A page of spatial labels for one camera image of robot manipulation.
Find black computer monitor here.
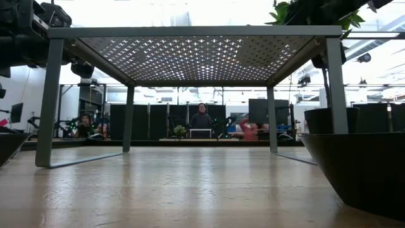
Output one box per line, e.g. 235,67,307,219
10,102,24,124

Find green leafy plant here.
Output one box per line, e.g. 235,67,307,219
265,0,366,108

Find black storage rack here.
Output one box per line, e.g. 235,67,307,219
78,84,108,140

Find black bowl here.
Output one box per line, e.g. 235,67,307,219
299,132,405,222

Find black partition panels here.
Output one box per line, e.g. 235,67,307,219
109,103,227,140
351,103,405,134

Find person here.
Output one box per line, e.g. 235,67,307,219
239,117,259,141
189,102,213,130
75,113,96,139

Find grey perforated metal shelf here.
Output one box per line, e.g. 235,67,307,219
35,25,349,168

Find small green plant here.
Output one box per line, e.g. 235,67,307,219
173,124,187,139

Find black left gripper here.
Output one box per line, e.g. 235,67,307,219
0,31,95,79

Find black teardrop plate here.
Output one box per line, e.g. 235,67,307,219
0,132,31,168

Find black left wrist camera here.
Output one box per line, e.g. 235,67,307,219
39,2,72,28

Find black plant pot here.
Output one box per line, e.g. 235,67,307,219
304,107,360,136

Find large black display screen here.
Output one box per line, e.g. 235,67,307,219
248,98,290,126

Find black aluminium table frame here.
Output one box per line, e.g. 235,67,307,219
20,139,304,148

